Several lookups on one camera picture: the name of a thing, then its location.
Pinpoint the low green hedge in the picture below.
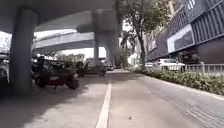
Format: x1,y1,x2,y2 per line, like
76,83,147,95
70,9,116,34
133,66,224,96

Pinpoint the pale railing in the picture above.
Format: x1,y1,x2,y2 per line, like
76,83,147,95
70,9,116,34
179,61,224,78

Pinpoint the thick concrete pillar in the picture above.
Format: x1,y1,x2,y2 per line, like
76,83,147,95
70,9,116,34
8,8,39,96

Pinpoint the white car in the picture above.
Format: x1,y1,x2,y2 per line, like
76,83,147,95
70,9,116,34
153,58,186,72

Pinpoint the concrete overpass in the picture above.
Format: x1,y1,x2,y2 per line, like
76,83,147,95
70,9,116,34
0,0,128,56

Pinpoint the dark car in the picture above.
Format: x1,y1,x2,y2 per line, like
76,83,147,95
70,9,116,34
78,59,108,78

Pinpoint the tree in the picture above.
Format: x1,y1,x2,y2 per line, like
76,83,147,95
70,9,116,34
119,0,171,69

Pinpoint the grey paved path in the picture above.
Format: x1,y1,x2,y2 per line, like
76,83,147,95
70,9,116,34
0,68,224,128

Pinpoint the dark red motorcycle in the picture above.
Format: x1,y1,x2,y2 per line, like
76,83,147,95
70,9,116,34
34,62,81,91

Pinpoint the dark building with signboards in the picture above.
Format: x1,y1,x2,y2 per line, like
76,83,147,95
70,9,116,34
144,0,224,66

